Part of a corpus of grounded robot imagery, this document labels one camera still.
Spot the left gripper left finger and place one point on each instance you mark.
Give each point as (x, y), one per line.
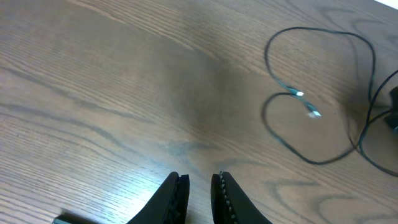
(169, 203)

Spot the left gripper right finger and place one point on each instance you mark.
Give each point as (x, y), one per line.
(230, 204)

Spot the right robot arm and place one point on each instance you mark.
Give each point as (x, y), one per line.
(391, 118)

